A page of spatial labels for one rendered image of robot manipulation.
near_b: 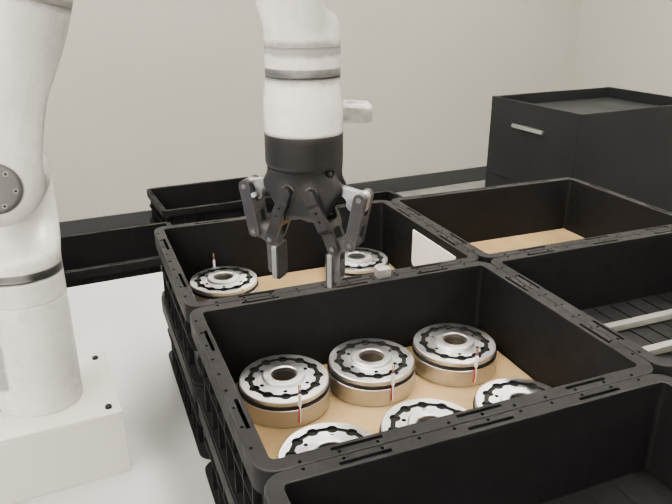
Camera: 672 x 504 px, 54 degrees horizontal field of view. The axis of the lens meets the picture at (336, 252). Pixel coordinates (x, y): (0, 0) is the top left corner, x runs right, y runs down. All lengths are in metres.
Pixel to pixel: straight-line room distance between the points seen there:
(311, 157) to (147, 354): 0.64
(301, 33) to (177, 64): 3.22
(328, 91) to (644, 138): 2.01
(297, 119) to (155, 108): 3.22
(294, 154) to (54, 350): 0.40
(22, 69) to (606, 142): 1.97
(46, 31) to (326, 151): 0.32
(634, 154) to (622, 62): 2.45
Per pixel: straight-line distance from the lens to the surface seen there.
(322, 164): 0.61
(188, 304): 0.78
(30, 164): 0.77
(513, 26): 4.82
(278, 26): 0.59
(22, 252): 0.82
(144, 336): 1.21
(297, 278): 1.07
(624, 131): 2.45
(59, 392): 0.88
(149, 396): 1.05
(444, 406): 0.72
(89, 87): 3.74
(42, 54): 0.76
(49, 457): 0.88
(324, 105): 0.60
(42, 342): 0.84
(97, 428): 0.87
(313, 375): 0.76
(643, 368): 0.70
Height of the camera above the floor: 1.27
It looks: 22 degrees down
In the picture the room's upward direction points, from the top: straight up
